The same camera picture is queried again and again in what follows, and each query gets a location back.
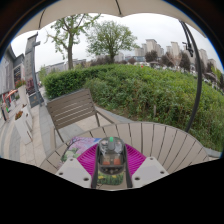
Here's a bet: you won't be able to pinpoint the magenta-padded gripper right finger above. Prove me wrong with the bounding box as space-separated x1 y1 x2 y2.
122 143 170 190

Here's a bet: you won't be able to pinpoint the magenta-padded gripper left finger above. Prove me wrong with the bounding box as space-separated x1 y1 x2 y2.
54 143 101 190

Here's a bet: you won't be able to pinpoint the transparent computer mouse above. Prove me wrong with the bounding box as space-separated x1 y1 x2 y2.
95 135 130 178

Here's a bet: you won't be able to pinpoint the floral print mouse pad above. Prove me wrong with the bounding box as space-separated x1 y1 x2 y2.
59 135 126 187

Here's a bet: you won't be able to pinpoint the brown slatted chair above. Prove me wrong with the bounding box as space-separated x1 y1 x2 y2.
45 87 117 150

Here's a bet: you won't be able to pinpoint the white planter box with flowers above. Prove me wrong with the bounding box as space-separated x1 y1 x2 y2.
13 103 35 146

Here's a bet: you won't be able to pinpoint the green hedge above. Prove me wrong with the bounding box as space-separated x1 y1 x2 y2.
42 63 224 153

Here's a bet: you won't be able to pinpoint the dark curved parasol pole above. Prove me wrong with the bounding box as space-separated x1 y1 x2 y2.
179 20 204 133

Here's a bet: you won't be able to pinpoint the grey sign pillar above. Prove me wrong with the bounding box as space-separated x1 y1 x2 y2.
23 31 45 108

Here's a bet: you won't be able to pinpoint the distant apartment buildings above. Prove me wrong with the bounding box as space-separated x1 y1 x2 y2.
134 38 222 78

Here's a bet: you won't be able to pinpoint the thin-crowned tree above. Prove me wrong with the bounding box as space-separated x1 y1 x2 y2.
45 13 102 71

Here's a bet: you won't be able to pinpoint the round-crowned tree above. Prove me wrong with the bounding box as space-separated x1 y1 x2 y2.
85 20 140 65

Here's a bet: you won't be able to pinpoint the beige parasol canopy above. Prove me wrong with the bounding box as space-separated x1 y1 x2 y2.
15 0 208 38

